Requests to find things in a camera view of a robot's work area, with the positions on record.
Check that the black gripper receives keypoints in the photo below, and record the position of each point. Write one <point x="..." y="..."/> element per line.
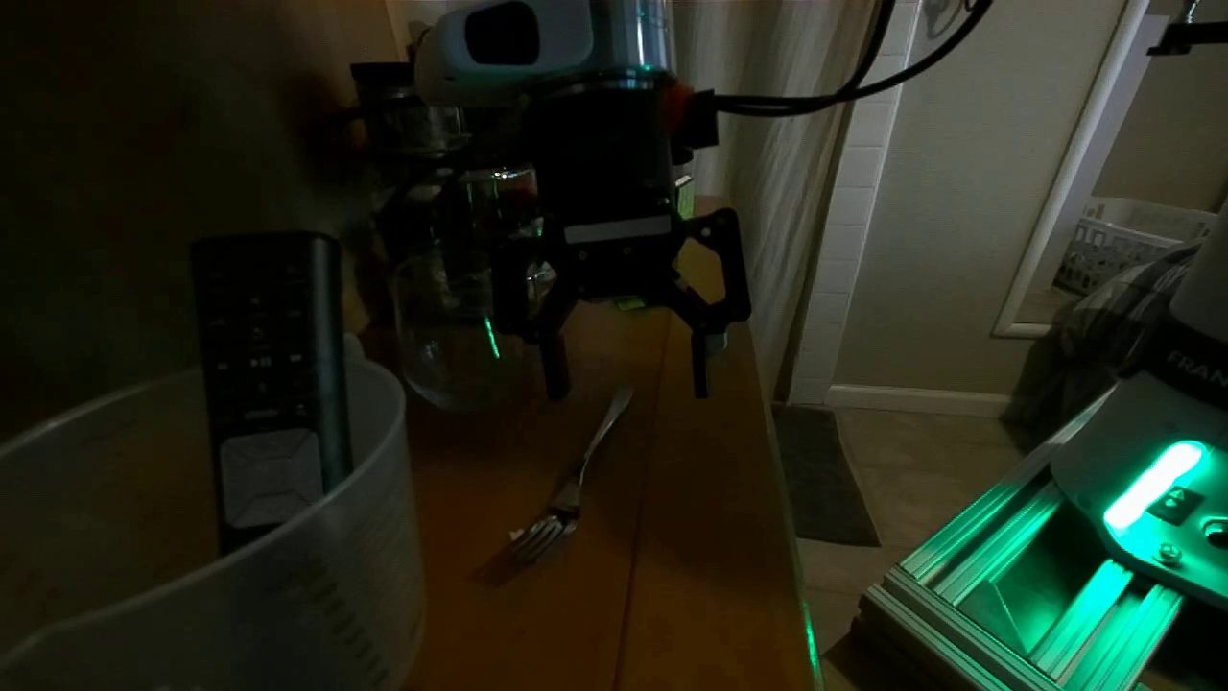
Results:
<point x="604" y="161"/>

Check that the silver fork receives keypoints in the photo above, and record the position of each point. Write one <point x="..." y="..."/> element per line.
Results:
<point x="563" y="515"/>

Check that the clear plastic jug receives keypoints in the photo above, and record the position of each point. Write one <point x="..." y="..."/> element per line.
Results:
<point x="113" y="575"/>

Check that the stemless clear glass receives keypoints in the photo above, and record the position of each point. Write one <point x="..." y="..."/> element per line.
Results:
<point x="444" y="251"/>

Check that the wooden dresser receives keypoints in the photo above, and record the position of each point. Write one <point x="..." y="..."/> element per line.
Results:
<point x="680" y="568"/>

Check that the rotating spice rack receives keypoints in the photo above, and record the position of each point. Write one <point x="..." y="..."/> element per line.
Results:
<point x="409" y="128"/>

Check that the black remote control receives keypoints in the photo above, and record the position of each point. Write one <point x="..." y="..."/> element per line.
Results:
<point x="276" y="374"/>

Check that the white laundry basket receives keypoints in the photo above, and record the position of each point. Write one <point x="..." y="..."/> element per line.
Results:
<point x="1119" y="231"/>

